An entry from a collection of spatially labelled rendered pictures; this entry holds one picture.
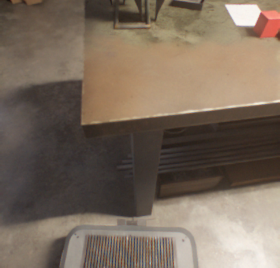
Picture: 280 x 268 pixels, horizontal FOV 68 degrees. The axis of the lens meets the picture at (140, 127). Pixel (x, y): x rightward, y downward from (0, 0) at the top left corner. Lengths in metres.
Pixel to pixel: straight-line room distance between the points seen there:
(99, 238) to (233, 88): 0.74
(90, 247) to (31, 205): 0.54
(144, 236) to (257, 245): 0.62
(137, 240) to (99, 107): 0.64
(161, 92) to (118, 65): 0.14
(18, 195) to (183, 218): 0.94
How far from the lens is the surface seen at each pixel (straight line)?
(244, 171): 1.41
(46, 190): 1.37
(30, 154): 1.55
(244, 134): 1.35
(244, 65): 0.57
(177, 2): 0.80
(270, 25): 0.69
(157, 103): 0.41
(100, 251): 0.93
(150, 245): 0.92
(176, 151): 1.12
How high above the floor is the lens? 1.17
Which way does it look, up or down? 51 degrees down
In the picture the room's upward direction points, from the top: straight up
